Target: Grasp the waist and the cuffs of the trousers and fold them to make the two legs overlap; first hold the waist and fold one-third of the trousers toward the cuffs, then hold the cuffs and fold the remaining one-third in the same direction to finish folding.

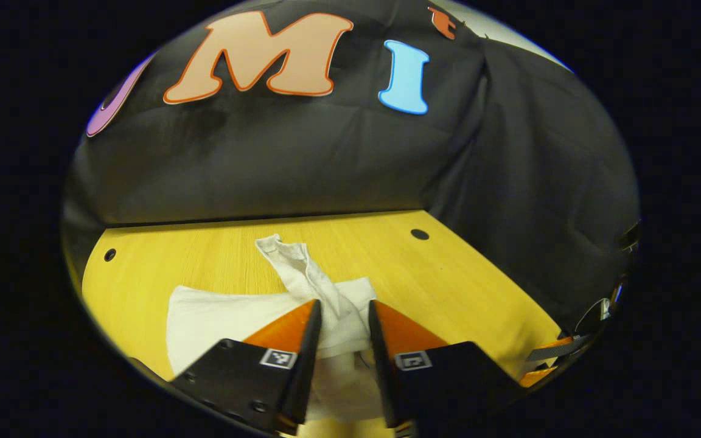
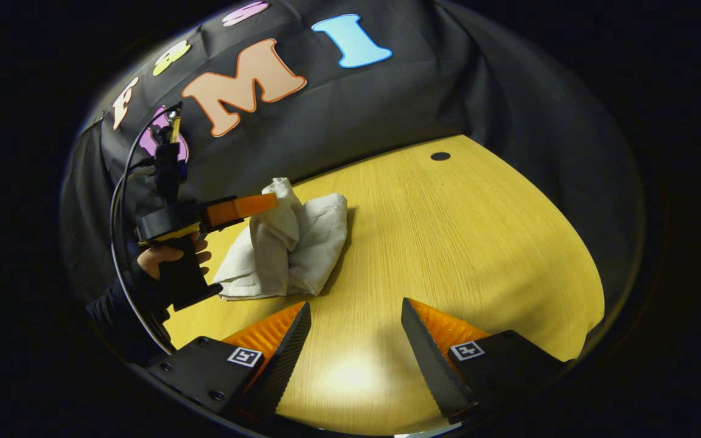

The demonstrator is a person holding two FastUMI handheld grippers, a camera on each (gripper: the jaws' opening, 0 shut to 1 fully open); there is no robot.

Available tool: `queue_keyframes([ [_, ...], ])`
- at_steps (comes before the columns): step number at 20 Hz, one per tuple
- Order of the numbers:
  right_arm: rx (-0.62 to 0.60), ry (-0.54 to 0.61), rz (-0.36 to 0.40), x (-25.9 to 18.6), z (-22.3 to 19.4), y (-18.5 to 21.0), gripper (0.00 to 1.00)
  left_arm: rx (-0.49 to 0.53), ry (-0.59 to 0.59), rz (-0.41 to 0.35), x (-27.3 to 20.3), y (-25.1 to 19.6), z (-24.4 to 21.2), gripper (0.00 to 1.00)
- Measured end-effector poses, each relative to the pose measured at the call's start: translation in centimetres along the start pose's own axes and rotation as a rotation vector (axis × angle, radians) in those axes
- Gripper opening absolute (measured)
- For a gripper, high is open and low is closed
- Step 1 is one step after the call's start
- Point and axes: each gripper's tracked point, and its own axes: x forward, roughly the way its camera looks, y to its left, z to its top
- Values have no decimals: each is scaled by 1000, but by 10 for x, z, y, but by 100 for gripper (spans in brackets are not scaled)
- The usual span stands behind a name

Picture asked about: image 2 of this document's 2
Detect white jeans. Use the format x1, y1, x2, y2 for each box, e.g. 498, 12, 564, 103
212, 177, 349, 301

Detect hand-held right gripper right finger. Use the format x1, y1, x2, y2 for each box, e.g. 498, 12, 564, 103
400, 297, 571, 425

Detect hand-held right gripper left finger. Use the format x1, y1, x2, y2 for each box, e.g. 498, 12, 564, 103
145, 302, 313, 422

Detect black backdrop cloth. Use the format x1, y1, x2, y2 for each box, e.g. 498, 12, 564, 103
60, 0, 646, 341

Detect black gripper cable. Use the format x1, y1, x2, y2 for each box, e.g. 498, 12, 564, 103
110, 105, 182, 356

